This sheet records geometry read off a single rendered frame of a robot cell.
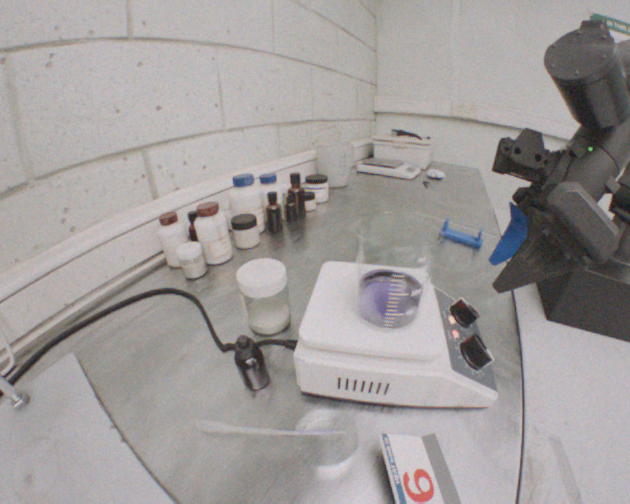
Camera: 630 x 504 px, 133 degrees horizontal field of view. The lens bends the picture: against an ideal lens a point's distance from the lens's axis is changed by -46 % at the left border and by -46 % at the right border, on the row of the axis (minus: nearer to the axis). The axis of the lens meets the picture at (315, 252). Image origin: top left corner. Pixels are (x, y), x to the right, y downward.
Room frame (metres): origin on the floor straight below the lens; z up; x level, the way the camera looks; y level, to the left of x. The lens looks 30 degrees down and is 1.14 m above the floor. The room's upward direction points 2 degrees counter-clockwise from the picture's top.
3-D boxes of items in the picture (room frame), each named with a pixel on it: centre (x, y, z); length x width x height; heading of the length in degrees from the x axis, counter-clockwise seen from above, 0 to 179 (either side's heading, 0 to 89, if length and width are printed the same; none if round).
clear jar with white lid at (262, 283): (0.24, 0.06, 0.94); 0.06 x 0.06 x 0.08
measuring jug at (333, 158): (0.92, -0.09, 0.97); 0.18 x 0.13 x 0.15; 128
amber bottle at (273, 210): (0.53, 0.09, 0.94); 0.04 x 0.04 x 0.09
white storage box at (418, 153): (1.40, -0.53, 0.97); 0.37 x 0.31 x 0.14; 149
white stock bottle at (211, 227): (0.41, 0.19, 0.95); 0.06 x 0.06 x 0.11
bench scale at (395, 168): (1.13, -0.35, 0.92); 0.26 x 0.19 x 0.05; 55
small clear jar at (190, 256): (0.36, 0.22, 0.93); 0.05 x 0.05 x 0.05
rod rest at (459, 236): (0.46, -0.33, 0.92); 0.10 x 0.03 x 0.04; 47
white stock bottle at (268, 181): (0.59, 0.11, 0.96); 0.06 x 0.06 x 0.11
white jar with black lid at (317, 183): (0.73, -0.01, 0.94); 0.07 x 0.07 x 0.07
